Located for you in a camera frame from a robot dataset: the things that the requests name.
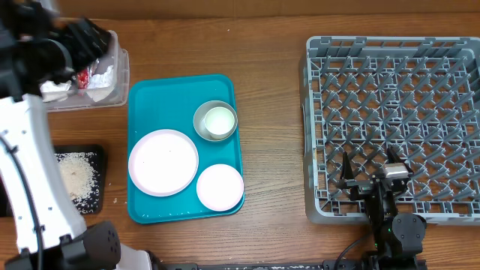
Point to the grey dishwasher rack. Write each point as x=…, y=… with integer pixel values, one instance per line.
x=417, y=95

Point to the brown cardboard backdrop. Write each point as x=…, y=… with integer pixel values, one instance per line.
x=194, y=9

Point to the teal plastic tray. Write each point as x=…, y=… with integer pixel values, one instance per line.
x=158, y=104

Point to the large white plate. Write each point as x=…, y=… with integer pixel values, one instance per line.
x=163, y=163

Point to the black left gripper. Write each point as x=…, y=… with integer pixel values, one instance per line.
x=84, y=36

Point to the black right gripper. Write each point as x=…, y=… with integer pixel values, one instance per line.
x=360, y=187

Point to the grey metal bowl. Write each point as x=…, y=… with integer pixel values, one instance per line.
x=199, y=115

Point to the pile of white rice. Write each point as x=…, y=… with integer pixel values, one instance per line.
x=81, y=178

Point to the black plastic tray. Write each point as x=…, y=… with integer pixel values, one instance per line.
x=101, y=161

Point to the white napkin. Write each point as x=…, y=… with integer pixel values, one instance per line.
x=98, y=88

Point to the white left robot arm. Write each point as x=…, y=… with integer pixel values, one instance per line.
x=51, y=233

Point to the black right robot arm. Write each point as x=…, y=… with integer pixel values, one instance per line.
x=397, y=235

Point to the white paper cup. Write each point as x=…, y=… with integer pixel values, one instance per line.
x=219, y=122

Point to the red snack wrapper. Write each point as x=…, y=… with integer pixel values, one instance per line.
x=84, y=76

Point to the clear plastic bin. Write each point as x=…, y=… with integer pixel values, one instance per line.
x=118, y=58

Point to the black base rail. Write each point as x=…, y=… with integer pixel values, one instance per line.
x=325, y=265

